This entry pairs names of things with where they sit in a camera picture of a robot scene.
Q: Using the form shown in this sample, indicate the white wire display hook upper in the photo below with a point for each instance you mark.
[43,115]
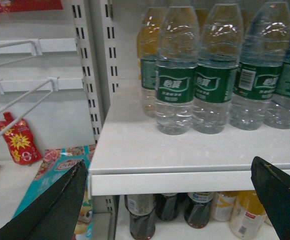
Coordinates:
[13,51]

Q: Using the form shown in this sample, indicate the orange drink bottle behind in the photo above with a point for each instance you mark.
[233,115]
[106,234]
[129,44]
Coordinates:
[147,37]

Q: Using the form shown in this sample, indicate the water bottle front left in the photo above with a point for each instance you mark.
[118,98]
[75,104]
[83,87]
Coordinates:
[177,55]

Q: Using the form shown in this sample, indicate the water bottle back left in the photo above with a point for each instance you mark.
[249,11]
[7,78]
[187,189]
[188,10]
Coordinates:
[148,86]

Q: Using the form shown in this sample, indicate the dark tea bottle left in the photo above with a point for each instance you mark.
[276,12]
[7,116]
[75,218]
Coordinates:
[141,208]

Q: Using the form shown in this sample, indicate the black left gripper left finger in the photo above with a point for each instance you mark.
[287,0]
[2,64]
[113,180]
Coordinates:
[54,214]

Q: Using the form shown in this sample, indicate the white wire display hook lower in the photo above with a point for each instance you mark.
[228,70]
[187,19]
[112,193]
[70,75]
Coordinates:
[22,102]

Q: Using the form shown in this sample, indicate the dark tea bottle blue label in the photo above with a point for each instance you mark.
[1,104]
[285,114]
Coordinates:
[197,208]

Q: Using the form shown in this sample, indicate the white yellow drink bottle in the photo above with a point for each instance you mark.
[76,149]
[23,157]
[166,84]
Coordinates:
[223,204]

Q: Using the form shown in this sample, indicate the dark tea bottle middle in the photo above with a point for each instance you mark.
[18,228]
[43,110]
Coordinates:
[167,206]

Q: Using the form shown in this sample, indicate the red packet top left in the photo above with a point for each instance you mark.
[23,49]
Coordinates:
[14,6]

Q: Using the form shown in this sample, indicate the red sauce pouch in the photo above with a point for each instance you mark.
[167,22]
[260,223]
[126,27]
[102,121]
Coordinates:
[20,141]

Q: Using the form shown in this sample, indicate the white upper water shelf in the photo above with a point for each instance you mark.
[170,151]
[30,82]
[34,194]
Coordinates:
[133,157]

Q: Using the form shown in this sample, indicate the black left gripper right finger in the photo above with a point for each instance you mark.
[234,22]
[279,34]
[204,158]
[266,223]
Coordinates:
[272,187]

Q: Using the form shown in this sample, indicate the water bottle with barcode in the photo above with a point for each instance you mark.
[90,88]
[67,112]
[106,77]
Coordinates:
[265,43]

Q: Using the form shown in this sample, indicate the white slotted shelf upright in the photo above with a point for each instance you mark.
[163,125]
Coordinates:
[93,20]

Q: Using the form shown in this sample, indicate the white wire display hook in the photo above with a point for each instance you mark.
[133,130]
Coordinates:
[13,51]
[22,102]

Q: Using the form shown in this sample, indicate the teal sweet potato noodle bag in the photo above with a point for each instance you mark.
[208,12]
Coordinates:
[55,163]

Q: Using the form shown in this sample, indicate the orange juice bottle white label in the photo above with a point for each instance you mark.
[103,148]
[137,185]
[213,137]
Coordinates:
[248,215]

